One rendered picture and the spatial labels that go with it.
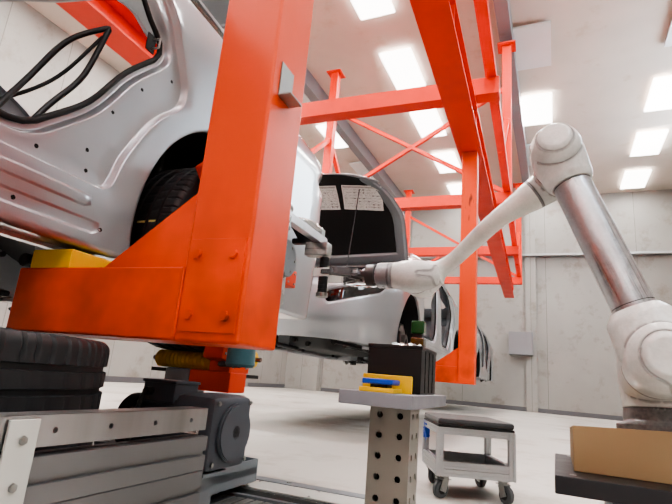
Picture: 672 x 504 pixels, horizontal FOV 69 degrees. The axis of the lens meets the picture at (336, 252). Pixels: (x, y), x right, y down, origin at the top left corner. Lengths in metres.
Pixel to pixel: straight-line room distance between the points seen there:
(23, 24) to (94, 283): 9.99
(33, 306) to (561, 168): 1.41
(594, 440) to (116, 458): 1.08
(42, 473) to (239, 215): 0.57
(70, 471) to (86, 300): 0.53
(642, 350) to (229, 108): 1.08
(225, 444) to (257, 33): 0.99
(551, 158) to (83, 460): 1.27
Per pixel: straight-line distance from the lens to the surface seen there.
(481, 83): 5.24
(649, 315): 1.35
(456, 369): 5.10
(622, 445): 1.45
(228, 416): 1.29
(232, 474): 1.82
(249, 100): 1.20
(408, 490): 1.28
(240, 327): 1.02
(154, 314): 1.15
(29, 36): 11.13
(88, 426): 0.87
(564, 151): 1.48
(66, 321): 1.33
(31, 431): 0.80
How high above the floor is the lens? 0.47
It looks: 14 degrees up
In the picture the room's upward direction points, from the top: 5 degrees clockwise
